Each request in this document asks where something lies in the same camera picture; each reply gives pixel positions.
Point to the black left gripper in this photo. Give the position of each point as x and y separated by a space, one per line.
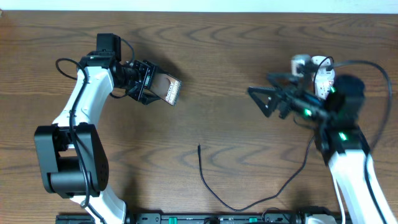
148 70

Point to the black USB plug in strip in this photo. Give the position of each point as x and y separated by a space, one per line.
329 67

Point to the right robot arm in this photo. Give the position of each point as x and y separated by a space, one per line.
338 137

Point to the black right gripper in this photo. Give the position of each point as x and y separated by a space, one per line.
288 95

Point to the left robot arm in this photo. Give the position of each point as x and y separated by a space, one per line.
72 160

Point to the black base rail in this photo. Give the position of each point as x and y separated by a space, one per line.
270 218

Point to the white power strip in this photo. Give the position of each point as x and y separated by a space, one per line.
325 78

